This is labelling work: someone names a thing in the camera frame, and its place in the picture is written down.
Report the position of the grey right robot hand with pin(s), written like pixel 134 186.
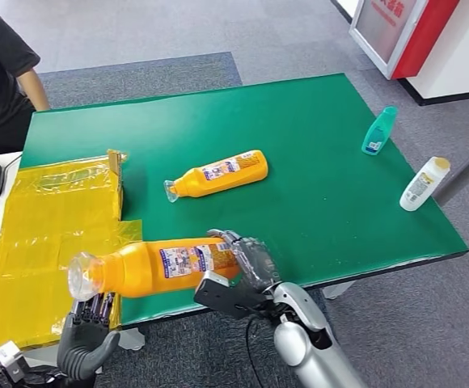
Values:
pixel 254 262

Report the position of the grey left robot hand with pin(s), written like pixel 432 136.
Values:
pixel 82 342

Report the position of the orange bottle with clear cap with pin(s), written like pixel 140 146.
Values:
pixel 158 265
pixel 218 174

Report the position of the person's forearm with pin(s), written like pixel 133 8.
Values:
pixel 36 94

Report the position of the teal plastic bottle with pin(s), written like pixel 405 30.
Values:
pixel 377 131

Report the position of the white bottle with yellow cap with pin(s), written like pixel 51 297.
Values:
pixel 422 185

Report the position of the white table foot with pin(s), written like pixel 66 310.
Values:
pixel 337 290
pixel 131 340

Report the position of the yellow plastic wrapped box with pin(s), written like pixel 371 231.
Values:
pixel 45 225

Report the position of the green table mat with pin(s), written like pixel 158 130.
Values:
pixel 299 134

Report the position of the grey metal pole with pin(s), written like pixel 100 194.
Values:
pixel 465 171

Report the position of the red and white sign stand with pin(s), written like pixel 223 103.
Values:
pixel 396 32

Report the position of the white cabinet with black base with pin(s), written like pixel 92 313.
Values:
pixel 457 53

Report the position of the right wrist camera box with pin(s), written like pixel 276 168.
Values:
pixel 226 294

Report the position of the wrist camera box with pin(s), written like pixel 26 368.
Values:
pixel 226 294
pixel 10 361

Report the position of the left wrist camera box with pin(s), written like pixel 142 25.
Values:
pixel 10 361

